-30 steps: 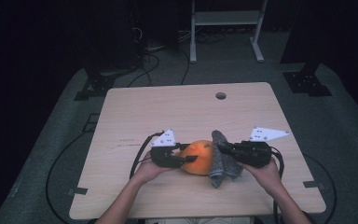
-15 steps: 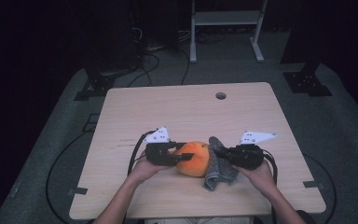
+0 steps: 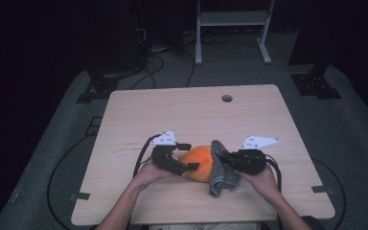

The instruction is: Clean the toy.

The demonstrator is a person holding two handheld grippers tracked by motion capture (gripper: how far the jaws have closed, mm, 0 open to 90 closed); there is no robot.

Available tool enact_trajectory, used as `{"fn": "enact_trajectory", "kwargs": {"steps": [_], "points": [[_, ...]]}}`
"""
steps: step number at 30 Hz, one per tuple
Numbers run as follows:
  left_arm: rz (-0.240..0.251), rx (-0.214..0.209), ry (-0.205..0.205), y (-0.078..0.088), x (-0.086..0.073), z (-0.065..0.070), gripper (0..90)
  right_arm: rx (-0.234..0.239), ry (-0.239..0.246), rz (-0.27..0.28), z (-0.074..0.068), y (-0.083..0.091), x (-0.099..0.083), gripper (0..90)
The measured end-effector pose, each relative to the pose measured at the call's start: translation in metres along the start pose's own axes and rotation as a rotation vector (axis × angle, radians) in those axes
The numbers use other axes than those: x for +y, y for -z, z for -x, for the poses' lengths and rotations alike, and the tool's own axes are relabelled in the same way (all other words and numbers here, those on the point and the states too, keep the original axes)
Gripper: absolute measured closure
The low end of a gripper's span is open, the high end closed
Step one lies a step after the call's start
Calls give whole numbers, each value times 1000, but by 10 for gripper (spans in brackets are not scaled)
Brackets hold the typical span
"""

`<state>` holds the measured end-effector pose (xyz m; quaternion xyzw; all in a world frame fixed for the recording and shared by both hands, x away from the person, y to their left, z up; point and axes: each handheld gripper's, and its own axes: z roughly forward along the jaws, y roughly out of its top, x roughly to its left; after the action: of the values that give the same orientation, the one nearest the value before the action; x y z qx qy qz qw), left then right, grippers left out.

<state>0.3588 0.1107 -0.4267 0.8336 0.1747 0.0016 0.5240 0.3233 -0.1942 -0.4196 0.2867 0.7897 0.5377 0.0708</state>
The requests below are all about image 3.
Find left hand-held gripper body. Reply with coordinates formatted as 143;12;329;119
149;129;188;176

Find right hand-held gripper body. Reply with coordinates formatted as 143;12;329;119
228;134;281;176

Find orange plush toy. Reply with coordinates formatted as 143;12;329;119
177;145;215;183

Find grey cloth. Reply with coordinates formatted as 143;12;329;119
208;139;242;198

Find person's left hand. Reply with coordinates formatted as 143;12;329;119
131;159;174;190

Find person's right hand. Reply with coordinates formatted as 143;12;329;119
236;164;283;203

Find black tape strip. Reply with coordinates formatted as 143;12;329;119
69;192;91;201
311;185;335;196

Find black stand base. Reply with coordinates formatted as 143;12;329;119
76;66;143;104
288;62;343;100

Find left hand-held gripper black cable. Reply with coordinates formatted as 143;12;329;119
132;133;163;178

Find hand-held gripper black cable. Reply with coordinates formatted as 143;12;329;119
132;133;163;178
263;153;284;230

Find right hand-held gripper black cable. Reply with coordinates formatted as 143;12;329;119
263;153;284;230

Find black floor cables bundle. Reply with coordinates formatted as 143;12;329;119
130;28;233;90

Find black floor cable loop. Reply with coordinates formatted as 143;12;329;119
310;157;347;230
46;133;94;230

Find white metal stand frame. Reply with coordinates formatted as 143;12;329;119
195;0;276;66

